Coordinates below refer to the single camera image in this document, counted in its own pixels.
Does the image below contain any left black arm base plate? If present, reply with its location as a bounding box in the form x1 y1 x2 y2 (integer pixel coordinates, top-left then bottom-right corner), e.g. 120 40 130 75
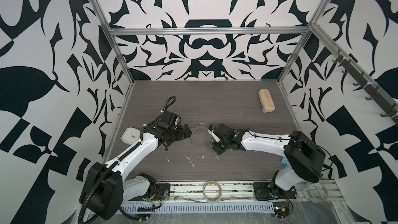
135 183 171 200

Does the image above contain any light blue small toy block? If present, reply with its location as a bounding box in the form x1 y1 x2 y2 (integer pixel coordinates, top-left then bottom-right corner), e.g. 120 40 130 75
280 158 289 167

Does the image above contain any clear tape roll right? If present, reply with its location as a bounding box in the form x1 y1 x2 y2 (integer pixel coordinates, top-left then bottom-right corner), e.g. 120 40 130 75
303 182 329 203

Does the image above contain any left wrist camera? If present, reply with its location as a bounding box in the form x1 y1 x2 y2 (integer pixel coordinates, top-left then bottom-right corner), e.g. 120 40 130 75
160 111 181 129

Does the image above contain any white slotted cable duct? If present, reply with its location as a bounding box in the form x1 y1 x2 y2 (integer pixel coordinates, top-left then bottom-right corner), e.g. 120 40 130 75
121 202 275 214

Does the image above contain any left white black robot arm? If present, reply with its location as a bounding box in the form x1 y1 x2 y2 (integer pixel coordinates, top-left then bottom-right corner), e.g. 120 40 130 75
78 124 192 224

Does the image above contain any small electronics board right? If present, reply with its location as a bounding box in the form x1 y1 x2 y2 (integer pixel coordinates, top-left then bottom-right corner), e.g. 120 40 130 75
273 199 294 219

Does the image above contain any beige sponge block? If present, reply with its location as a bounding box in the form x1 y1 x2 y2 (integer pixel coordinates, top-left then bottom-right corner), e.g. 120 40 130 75
258 89 275 113

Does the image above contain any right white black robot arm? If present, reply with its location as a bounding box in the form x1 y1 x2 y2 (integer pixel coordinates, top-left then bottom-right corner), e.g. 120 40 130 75
208 123 326 199

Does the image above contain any black corrugated cable conduit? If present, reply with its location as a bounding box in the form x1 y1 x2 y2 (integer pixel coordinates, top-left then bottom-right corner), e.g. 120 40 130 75
77 95 177 224

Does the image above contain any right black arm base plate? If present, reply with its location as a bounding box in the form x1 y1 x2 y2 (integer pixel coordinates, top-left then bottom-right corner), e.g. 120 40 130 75
253 182 296 201

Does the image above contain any white round timer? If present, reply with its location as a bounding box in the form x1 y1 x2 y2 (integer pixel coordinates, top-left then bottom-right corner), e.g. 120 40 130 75
121 127 141 145

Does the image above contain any black wall hook rail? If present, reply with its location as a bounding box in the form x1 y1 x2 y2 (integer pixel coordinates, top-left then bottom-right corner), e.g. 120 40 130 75
332 49 398 125

